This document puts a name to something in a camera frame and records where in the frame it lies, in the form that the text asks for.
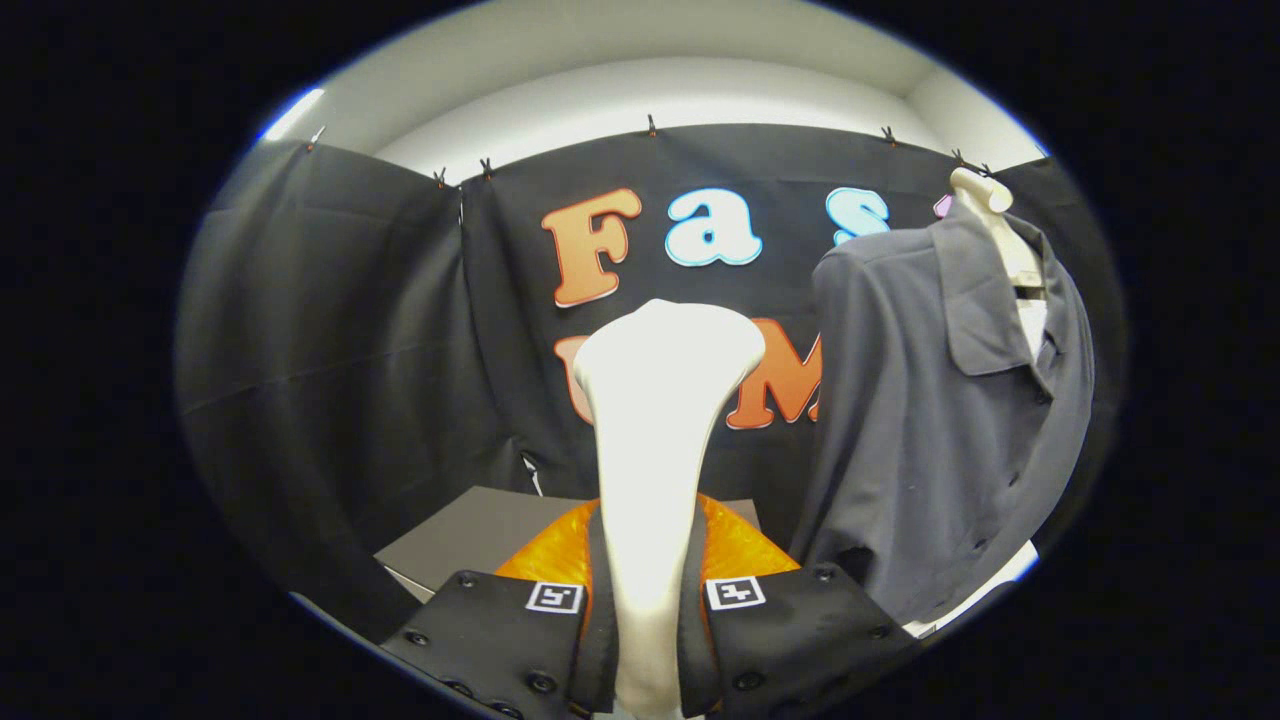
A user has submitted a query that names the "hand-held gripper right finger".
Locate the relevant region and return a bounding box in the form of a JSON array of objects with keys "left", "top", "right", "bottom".
[{"left": 678, "top": 492, "right": 921, "bottom": 719}]

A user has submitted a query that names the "black backdrop cloth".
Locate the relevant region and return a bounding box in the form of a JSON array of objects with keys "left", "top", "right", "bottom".
[{"left": 175, "top": 125, "right": 1131, "bottom": 641}]

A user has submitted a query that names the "grey cabinet with dark top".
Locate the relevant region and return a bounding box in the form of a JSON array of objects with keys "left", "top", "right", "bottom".
[{"left": 373, "top": 486, "right": 761, "bottom": 606}]

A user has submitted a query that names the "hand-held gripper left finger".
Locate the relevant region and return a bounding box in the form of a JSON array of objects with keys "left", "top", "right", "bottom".
[{"left": 380, "top": 497, "right": 621, "bottom": 720}]

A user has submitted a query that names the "white mannequin torso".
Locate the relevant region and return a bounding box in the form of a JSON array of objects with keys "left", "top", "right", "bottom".
[{"left": 900, "top": 167, "right": 1053, "bottom": 641}]

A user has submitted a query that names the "grey button-up shirt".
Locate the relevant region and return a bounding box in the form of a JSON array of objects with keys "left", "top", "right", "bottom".
[{"left": 790, "top": 195, "right": 1096, "bottom": 626}]

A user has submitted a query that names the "row of black backdrop clips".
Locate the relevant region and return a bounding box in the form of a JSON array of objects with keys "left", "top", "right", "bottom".
[{"left": 305, "top": 113, "right": 996, "bottom": 191}]

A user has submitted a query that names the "white garment steamer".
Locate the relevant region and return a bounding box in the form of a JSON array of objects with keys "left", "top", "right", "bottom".
[{"left": 573, "top": 298, "right": 768, "bottom": 720}]

